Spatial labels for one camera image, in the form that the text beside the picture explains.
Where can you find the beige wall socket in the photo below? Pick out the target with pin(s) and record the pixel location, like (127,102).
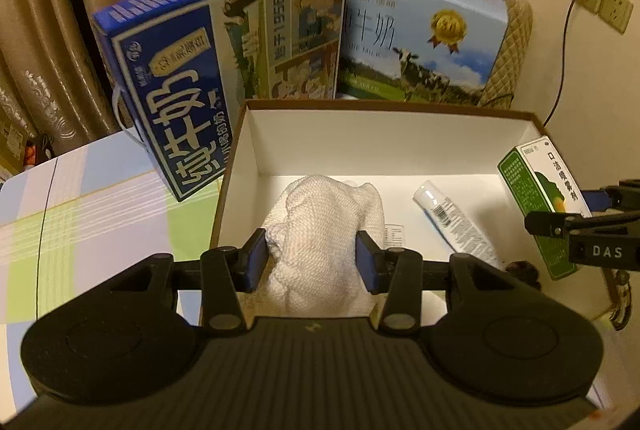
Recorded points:
(616,13)

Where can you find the white cream tube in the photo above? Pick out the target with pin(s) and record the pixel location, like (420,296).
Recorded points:
(459,231)

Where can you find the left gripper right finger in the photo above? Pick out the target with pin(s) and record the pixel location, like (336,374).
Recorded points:
(396,272)

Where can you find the brown hair scrunchie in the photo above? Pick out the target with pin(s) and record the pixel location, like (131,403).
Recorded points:
(525,272)

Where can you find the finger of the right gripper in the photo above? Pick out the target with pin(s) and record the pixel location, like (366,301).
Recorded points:
(616,227)
(623,196)

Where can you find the green medicine box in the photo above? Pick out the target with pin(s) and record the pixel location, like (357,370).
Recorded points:
(539,179)

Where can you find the light blue milk carton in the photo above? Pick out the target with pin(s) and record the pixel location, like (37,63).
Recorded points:
(420,51)

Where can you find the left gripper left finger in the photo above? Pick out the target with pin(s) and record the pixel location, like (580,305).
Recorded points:
(225,272)

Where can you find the white knitted cloth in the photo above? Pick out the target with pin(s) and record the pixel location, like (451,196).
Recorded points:
(311,234)

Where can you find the dark blue milk carton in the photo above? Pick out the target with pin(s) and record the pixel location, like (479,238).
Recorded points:
(189,66)

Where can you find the plaid tablecloth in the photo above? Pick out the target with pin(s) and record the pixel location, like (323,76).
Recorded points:
(71,223)

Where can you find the brown cardboard storage box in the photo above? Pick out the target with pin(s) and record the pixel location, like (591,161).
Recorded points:
(396,147)

